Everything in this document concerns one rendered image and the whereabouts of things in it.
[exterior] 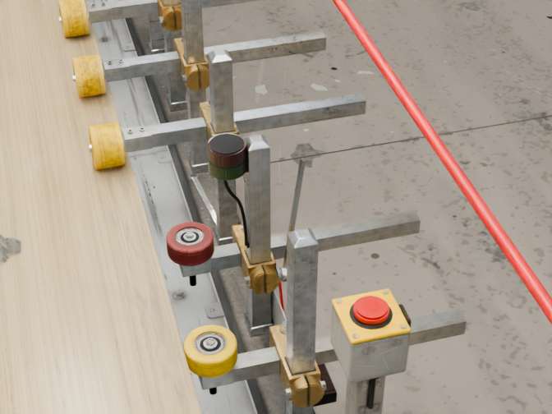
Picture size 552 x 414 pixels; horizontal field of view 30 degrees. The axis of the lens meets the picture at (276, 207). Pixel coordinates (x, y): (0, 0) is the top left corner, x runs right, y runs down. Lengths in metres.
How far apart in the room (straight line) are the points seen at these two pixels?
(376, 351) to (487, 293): 1.87
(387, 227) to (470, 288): 1.19
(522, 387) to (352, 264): 0.63
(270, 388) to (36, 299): 0.42
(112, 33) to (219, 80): 1.14
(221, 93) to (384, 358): 0.79
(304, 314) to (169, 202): 0.85
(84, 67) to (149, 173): 0.38
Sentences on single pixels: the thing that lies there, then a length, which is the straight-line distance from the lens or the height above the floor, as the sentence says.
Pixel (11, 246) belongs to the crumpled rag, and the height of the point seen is 0.91.
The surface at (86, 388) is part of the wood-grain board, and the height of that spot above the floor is 0.90.
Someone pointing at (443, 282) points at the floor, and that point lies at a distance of 3.01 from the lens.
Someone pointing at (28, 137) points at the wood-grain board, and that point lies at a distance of 2.03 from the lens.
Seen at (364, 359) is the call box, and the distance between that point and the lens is 1.15.
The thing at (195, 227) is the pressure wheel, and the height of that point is 0.91.
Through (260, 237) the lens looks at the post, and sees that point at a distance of 1.70.
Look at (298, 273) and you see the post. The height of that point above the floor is 1.07.
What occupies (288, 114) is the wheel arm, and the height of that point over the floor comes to 0.96.
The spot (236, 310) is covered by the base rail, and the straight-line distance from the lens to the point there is 1.90.
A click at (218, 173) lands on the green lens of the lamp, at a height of 1.08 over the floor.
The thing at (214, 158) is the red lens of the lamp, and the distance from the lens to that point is 1.58.
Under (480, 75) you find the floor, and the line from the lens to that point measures 3.95.
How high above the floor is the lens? 2.03
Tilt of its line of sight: 39 degrees down
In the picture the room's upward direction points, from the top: straight up
